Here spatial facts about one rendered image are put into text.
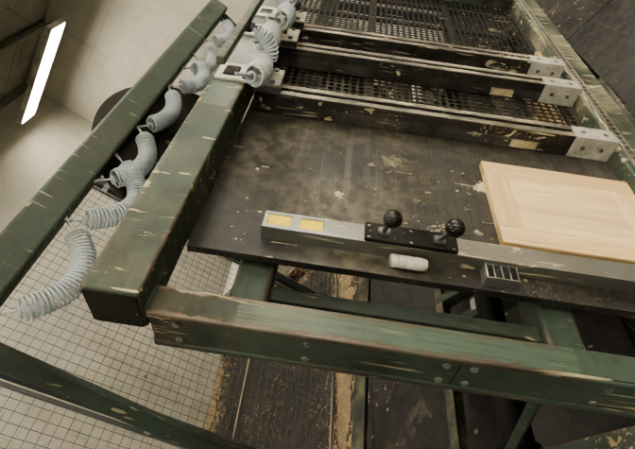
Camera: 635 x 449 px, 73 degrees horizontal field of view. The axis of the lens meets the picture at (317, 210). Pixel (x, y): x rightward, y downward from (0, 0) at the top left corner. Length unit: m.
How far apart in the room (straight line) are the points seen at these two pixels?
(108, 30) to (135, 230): 6.46
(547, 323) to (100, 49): 6.99
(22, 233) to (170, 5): 5.62
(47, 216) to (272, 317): 0.83
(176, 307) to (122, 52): 6.60
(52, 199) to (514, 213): 1.25
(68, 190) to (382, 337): 1.04
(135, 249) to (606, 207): 1.13
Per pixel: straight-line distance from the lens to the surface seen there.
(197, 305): 0.80
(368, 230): 0.93
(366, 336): 0.78
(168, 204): 0.90
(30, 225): 1.39
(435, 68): 1.63
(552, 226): 1.19
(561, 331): 1.05
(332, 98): 1.32
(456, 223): 0.85
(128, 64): 7.32
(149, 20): 6.93
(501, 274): 0.99
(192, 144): 1.06
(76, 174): 1.52
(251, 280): 0.93
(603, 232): 1.26
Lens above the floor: 1.95
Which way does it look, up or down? 20 degrees down
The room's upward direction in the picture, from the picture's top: 58 degrees counter-clockwise
